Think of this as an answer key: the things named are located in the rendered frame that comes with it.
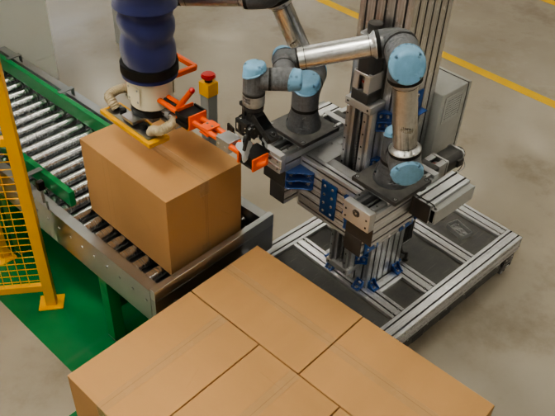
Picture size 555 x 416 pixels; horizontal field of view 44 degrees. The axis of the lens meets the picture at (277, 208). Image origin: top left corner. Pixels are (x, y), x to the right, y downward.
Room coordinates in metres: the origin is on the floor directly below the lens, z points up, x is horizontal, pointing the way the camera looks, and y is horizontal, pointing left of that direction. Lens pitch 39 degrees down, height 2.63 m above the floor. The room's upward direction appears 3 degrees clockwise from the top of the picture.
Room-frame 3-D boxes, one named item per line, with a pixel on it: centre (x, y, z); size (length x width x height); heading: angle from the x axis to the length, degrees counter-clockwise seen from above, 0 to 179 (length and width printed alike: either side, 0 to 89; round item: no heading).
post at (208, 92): (2.90, 0.36, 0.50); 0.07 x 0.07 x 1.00; 49
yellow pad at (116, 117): (2.31, 0.59, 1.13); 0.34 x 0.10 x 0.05; 46
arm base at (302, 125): (2.50, -0.09, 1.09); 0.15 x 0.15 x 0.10
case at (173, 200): (2.38, 0.52, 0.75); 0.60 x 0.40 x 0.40; 47
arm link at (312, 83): (2.51, -0.09, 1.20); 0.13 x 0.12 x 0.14; 169
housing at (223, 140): (2.06, 0.19, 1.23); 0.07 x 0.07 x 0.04; 46
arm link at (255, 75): (1.98, 0.09, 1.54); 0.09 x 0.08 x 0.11; 94
